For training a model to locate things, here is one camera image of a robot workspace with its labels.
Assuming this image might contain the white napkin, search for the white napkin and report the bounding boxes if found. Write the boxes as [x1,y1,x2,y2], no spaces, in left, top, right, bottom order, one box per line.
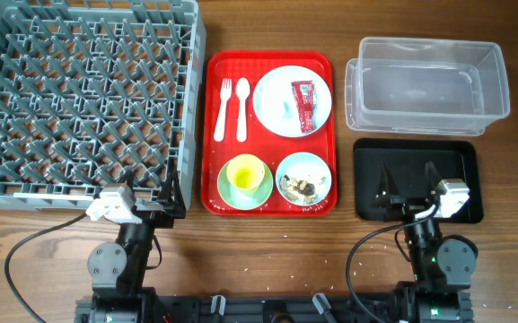
[282,100,296,120]

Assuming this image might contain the black waste tray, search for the black waste tray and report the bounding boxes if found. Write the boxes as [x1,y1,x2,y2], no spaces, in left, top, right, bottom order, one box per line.
[353,138,484,224]

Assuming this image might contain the clear plastic bin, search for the clear plastic bin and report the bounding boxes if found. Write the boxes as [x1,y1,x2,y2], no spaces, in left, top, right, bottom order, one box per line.
[344,37,511,136]

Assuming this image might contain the grey dishwasher rack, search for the grey dishwasher rack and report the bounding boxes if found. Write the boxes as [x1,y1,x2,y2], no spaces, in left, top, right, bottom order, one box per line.
[0,0,206,210]

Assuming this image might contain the green bowl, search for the green bowl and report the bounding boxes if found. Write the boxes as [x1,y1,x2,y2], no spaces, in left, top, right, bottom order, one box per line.
[217,164,274,211]

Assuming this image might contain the white plastic spoon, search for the white plastic spoon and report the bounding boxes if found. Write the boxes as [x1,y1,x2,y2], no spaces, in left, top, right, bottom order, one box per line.
[235,78,250,142]

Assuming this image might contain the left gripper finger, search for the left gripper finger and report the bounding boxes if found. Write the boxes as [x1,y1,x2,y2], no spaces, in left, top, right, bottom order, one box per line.
[156,171,186,209]
[117,170,135,197]

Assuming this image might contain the yellow plastic cup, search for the yellow plastic cup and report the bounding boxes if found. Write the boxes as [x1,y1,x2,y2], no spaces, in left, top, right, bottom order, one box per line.
[226,153,266,194]

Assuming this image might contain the red ketchup packet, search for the red ketchup packet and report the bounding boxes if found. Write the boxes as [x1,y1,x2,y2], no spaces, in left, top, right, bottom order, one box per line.
[291,81,315,134]

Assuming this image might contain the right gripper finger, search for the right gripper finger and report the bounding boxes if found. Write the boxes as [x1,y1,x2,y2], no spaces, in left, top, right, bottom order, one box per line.
[425,161,442,196]
[373,163,405,207]

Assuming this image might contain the large light blue plate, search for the large light blue plate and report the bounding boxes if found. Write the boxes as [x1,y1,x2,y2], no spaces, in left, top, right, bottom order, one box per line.
[253,65,332,138]

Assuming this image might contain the right black cable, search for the right black cable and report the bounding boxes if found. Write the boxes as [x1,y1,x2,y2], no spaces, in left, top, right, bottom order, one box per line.
[345,204,442,323]

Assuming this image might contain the food scraps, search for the food scraps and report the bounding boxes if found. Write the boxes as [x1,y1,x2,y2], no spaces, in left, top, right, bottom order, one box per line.
[279,174,326,205]

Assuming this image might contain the white plastic fork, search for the white plastic fork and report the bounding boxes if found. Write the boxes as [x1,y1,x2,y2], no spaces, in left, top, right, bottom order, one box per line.
[213,79,233,142]

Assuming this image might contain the red plastic tray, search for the red plastic tray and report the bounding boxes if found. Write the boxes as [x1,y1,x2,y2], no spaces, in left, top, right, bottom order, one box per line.
[200,51,338,216]

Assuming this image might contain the light blue bowl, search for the light blue bowl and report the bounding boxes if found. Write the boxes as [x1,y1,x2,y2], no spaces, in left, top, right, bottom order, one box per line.
[276,152,332,206]

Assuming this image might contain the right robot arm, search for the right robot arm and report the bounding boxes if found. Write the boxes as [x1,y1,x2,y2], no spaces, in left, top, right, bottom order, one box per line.
[375,161,478,322]

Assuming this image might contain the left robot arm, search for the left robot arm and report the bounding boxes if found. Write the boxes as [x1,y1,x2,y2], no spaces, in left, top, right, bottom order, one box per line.
[75,172,187,323]

